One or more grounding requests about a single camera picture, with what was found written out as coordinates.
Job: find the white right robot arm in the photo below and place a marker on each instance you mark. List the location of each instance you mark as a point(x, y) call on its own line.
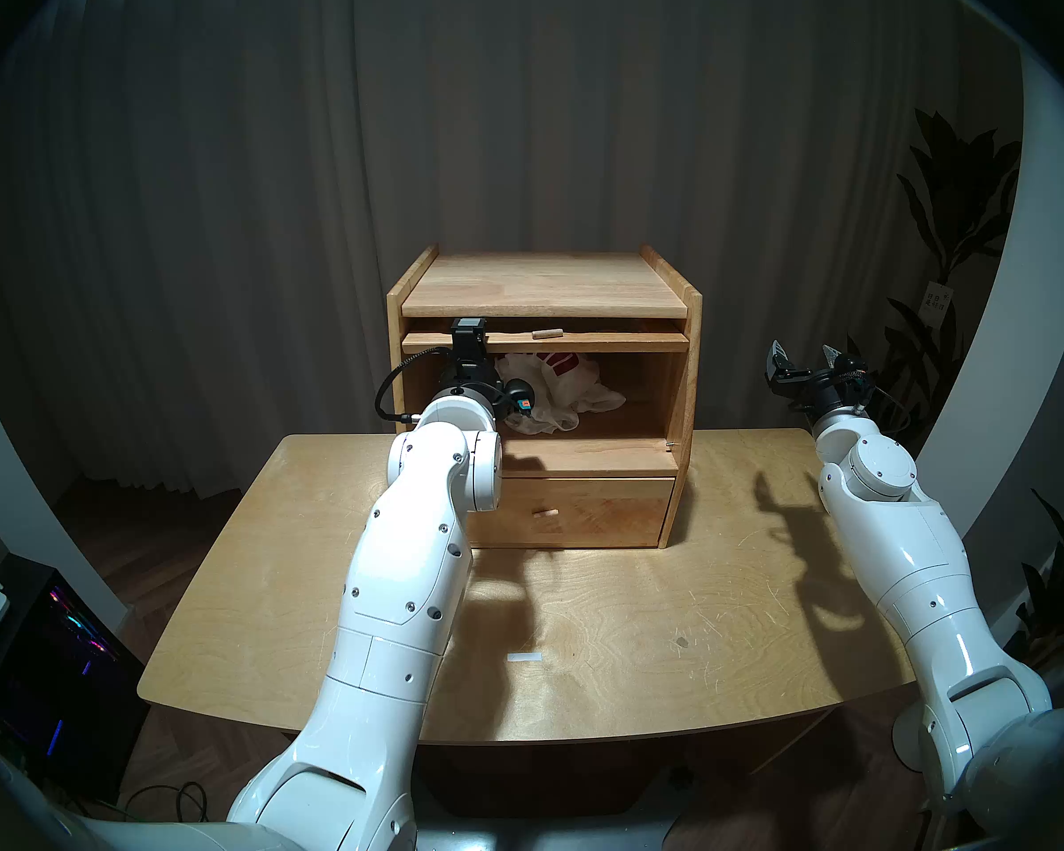
point(904, 548)

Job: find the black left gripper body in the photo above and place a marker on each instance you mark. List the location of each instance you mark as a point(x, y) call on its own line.
point(472, 378)

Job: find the tall dark leafy plant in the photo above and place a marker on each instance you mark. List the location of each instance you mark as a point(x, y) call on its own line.
point(962, 193)

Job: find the grey curtain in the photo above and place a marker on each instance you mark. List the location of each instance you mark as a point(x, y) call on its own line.
point(230, 193)

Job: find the black computer case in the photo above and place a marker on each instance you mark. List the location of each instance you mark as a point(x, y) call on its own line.
point(62, 681)

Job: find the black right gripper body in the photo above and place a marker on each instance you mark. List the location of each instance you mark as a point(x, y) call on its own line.
point(825, 393)

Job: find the wooden cabinet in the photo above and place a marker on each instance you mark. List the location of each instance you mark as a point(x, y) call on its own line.
point(541, 286)

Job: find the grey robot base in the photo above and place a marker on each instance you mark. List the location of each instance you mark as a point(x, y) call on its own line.
point(541, 836)

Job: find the wooden drawer with knob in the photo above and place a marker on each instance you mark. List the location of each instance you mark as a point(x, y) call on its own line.
point(603, 512)

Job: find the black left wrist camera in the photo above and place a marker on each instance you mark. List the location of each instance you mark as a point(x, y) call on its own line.
point(516, 395)

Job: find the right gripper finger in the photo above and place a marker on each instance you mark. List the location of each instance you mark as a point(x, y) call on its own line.
point(778, 366)
point(832, 360)

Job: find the white plant tag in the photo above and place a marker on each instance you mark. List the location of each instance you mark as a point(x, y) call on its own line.
point(937, 300)

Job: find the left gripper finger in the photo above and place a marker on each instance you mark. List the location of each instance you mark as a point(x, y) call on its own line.
point(468, 337)

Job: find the wooden flap door with knob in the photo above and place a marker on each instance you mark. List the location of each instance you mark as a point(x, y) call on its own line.
point(603, 342)

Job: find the white shirt red print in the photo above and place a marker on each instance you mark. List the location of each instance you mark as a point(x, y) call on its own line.
point(567, 393)

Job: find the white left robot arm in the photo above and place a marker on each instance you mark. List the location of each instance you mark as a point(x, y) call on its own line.
point(399, 592)

